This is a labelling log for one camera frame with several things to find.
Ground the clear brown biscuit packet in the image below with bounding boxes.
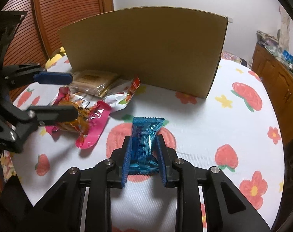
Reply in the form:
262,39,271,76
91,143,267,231
69,70,121,97

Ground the pile of folded cloths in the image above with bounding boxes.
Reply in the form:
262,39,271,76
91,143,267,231
256,30,282,54

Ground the pink snack packet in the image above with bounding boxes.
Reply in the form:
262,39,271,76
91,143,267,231
45,87,112,149

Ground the amber orange snack packet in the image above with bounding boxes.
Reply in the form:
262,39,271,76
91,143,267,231
57,100,99,136

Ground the brown cardboard box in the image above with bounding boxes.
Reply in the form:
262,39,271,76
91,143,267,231
57,6,229,99

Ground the brown louvred wooden wardrobe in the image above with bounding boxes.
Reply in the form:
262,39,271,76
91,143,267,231
1,0,115,102

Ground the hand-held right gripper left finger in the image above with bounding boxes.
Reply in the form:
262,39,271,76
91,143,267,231
31,135,133,232

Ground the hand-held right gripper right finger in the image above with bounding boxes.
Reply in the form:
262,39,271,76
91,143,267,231
156,134,271,232

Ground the blue carton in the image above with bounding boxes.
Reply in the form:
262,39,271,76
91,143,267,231
283,49,293,66

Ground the patterned white curtain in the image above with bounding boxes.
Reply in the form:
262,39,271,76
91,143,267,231
278,6,293,54

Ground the white and red snack packet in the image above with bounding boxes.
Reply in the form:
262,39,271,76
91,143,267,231
103,76,141,112

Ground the blue candy packet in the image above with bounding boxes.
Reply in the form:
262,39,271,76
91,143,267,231
129,117,165,176

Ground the strawberry flower print sheet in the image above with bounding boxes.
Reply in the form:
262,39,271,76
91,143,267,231
11,51,286,232

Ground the wooden sideboard cabinet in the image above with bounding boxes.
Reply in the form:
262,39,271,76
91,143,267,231
252,43,293,120

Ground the floral quilt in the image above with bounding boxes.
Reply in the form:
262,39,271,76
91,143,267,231
0,150,17,191

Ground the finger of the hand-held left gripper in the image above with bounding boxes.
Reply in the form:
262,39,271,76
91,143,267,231
2,63,74,90
0,105,78,153

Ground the yellow plush toy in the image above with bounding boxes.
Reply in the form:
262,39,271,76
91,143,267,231
44,47,67,68

